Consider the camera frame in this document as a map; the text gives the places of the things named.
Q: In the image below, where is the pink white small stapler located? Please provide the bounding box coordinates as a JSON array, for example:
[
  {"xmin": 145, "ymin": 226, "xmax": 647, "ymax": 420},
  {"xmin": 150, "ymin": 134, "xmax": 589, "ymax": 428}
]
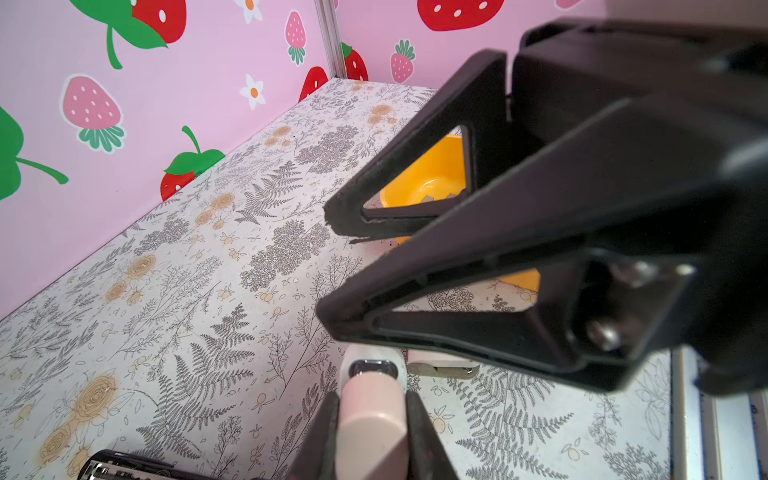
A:
[{"xmin": 335, "ymin": 344, "xmax": 479, "ymax": 479}]

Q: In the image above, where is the aluminium corner post left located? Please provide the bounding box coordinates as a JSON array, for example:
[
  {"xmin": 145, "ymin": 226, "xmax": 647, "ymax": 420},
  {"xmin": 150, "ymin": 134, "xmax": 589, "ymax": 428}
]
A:
[{"xmin": 314, "ymin": 0, "xmax": 348, "ymax": 79}]

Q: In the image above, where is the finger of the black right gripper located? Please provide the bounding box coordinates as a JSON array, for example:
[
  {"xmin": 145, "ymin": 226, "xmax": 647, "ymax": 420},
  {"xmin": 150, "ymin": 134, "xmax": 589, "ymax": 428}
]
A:
[
  {"xmin": 317, "ymin": 98, "xmax": 725, "ymax": 392},
  {"xmin": 324, "ymin": 49, "xmax": 510, "ymax": 238}
]

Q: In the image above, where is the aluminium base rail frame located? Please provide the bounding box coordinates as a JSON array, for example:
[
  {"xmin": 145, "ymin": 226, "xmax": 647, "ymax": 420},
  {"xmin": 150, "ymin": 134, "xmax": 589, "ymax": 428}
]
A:
[{"xmin": 671, "ymin": 347, "xmax": 767, "ymax": 479}]

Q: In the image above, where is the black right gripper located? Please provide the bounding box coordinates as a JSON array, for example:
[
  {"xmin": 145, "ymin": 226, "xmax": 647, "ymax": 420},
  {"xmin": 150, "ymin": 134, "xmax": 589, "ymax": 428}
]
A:
[{"xmin": 511, "ymin": 19, "xmax": 767, "ymax": 395}]

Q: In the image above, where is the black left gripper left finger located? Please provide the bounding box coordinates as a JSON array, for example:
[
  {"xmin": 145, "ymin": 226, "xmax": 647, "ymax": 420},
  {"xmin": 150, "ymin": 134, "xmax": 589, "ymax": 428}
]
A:
[{"xmin": 286, "ymin": 392, "xmax": 340, "ymax": 480}]

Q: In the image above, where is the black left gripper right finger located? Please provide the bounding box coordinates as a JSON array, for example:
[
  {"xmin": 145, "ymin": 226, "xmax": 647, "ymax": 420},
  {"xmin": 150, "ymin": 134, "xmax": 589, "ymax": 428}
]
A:
[{"xmin": 405, "ymin": 391, "xmax": 459, "ymax": 480}]

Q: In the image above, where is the yellow plastic tray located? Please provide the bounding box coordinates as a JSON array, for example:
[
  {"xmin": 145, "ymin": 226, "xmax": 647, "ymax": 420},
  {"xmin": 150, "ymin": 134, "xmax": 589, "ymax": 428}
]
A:
[{"xmin": 377, "ymin": 134, "xmax": 541, "ymax": 293}]

